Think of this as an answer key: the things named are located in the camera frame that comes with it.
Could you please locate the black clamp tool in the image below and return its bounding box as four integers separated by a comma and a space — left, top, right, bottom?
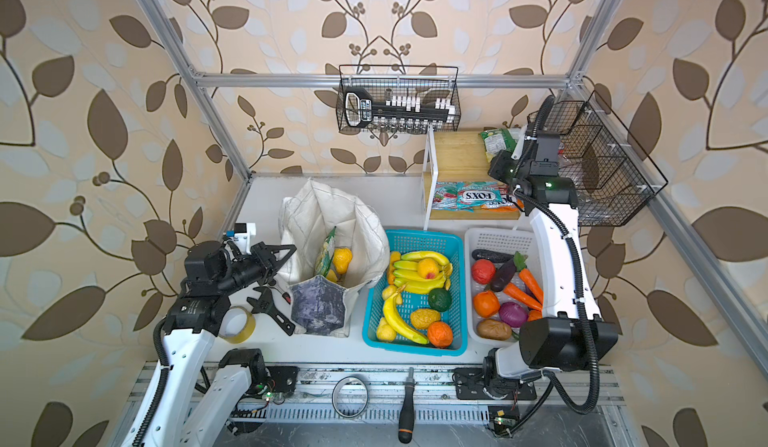
246, 296, 295, 336

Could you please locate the Fox's candy bag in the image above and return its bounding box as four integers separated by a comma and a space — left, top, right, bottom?
432, 181, 518, 212

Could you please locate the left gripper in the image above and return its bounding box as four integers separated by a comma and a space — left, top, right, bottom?
212, 242, 294, 299

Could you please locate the green avocado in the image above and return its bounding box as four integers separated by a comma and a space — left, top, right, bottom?
427, 288, 452, 312

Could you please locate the yellow lemon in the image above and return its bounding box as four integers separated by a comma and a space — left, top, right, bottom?
381, 285, 399, 301

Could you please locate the cream canvas grocery bag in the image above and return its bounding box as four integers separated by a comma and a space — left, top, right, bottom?
278, 180, 390, 337

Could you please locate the black orange screwdriver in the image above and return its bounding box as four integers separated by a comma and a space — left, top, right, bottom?
398, 367, 415, 444

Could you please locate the brown potato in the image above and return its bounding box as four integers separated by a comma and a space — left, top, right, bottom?
476, 319, 513, 341

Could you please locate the teal plastic basket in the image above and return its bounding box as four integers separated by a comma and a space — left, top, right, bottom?
361, 228, 469, 357

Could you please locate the yellow peach fruit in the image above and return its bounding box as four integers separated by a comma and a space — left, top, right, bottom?
417, 258, 441, 280

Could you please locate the purple onion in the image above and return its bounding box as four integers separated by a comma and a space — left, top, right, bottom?
498, 302, 529, 328

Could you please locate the yellow tape roll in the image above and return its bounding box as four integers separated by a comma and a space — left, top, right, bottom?
219, 306, 256, 344

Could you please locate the green snack bag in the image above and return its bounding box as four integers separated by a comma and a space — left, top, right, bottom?
480, 128, 518, 162
315, 227, 336, 276

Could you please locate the orange tangerine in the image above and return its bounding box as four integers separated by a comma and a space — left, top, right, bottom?
427, 321, 454, 348

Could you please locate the black wire basket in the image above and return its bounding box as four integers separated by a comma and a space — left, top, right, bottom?
542, 90, 668, 227
335, 63, 461, 135

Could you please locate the dark green cucumber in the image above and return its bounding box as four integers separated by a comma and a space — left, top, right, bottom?
471, 249, 514, 264

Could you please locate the orange fruit in white basket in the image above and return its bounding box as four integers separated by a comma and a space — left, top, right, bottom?
472, 291, 501, 318

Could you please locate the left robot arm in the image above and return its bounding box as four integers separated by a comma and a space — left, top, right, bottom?
122, 238, 296, 446

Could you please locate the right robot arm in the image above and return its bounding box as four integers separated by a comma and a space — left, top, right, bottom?
486, 96, 618, 415

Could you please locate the black cable ring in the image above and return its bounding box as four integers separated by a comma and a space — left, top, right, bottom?
331, 374, 371, 420

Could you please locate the black wire basket right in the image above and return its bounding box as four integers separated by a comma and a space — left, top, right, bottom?
542, 90, 668, 227

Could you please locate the banana bunch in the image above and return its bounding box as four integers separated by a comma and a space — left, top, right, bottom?
386, 251, 453, 295

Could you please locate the single yellow banana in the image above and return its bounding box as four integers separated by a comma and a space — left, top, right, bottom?
382, 294, 429, 345

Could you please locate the black wire basket centre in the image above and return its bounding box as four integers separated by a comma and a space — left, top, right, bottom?
335, 63, 461, 135

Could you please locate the white plastic basket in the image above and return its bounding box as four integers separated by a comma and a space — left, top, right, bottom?
464, 227, 547, 348

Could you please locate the purple eggplant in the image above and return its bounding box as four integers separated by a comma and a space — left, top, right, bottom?
488, 258, 517, 292

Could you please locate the yellow pear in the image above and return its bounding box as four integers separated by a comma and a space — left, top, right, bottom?
332, 247, 353, 276

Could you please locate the white wooden two-tier shelf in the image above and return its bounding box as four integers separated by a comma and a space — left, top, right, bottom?
422, 130, 522, 230

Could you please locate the red tomato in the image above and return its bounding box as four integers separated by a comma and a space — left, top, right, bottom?
471, 259, 496, 285

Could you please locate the orange carrot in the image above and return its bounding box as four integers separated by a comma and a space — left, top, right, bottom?
503, 252, 544, 312

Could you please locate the black socket tool set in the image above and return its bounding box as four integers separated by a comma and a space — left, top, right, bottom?
336, 87, 460, 133

